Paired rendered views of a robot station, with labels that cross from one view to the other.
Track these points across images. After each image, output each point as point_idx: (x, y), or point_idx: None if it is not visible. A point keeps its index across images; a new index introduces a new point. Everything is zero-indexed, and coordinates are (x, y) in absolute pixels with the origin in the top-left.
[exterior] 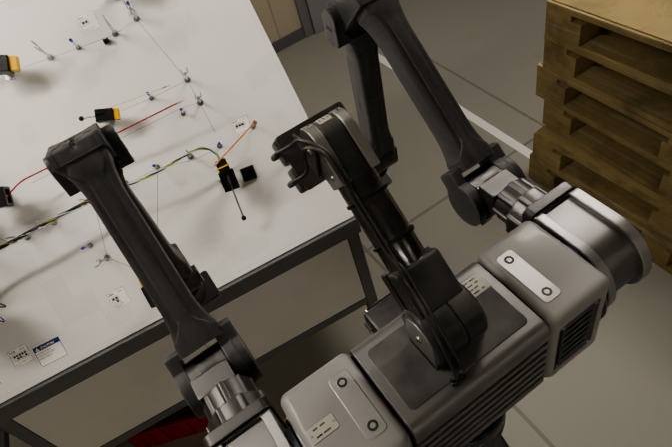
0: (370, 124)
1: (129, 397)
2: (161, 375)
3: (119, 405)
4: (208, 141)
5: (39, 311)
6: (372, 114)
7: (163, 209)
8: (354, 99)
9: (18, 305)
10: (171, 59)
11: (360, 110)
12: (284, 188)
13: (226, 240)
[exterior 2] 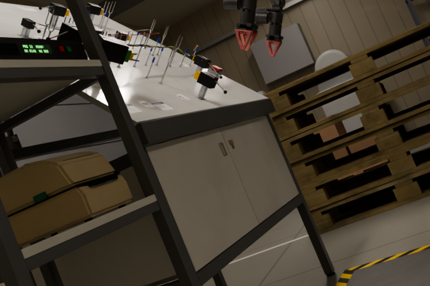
0: None
1: (212, 199)
2: (223, 187)
3: (208, 205)
4: (173, 64)
5: (140, 91)
6: None
7: (173, 76)
8: None
9: (125, 87)
10: (131, 42)
11: None
12: (225, 84)
13: (217, 91)
